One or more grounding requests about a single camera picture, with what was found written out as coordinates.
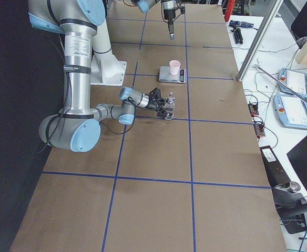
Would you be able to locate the small black tripod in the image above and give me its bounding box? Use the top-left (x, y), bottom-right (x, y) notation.
top-left (230, 25), bottom-right (243, 45)

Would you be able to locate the black monitor stand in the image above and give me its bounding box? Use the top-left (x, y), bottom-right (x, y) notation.
top-left (272, 182), bottom-right (307, 234)

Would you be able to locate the lower teach pendant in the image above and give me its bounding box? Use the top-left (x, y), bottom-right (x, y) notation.
top-left (273, 94), bottom-right (307, 130)

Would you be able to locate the glass sauce bottle metal spout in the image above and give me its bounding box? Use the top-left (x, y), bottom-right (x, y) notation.
top-left (165, 92), bottom-right (176, 113)

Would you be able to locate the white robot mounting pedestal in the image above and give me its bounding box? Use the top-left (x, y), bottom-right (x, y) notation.
top-left (90, 20), bottom-right (127, 86)

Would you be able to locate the teach pendant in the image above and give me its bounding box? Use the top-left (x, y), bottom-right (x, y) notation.
top-left (273, 94), bottom-right (307, 130)
top-left (279, 68), bottom-right (307, 98)

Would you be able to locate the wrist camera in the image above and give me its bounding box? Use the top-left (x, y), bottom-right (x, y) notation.
top-left (179, 6), bottom-right (186, 15)

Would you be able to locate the upper teach pendant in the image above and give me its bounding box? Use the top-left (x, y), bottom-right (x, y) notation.
top-left (279, 68), bottom-right (307, 98)

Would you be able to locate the digital kitchen scale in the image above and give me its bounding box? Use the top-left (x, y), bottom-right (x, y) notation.
top-left (158, 66), bottom-right (188, 83)

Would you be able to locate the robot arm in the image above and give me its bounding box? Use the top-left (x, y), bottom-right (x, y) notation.
top-left (122, 0), bottom-right (185, 40)
top-left (28, 1), bottom-right (172, 152)

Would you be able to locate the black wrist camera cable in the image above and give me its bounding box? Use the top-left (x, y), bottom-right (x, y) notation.
top-left (100, 98), bottom-right (144, 135)

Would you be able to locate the aluminium frame post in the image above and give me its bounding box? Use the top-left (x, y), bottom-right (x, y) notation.
top-left (237, 0), bottom-right (283, 82)

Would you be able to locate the black box with label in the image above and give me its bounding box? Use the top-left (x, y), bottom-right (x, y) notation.
top-left (260, 145), bottom-right (291, 187)

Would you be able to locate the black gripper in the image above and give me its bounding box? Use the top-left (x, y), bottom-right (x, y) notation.
top-left (162, 8), bottom-right (177, 40)
top-left (146, 88), bottom-right (173, 120)

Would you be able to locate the long metal rod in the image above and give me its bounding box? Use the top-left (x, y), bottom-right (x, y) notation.
top-left (254, 65), bottom-right (307, 103)

